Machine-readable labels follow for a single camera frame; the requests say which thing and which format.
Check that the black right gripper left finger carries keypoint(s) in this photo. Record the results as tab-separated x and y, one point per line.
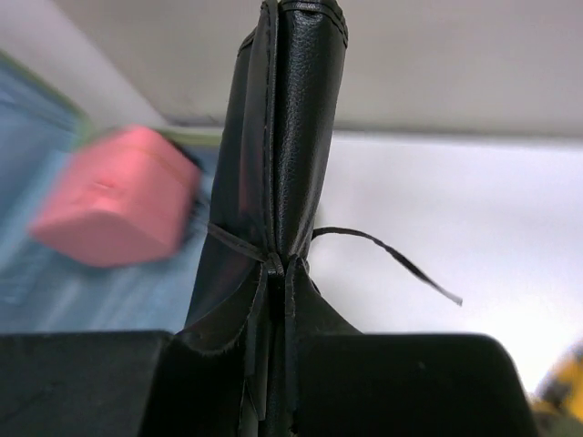
132	383

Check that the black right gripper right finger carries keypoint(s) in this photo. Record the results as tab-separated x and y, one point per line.
410	385

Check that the black leather roll pouch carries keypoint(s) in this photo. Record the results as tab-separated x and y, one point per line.
262	352

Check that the yellow camouflage fabric pouch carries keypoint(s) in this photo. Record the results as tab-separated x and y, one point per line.
557	406

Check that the pink box with chrome handle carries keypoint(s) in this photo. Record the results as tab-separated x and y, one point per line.
125	198

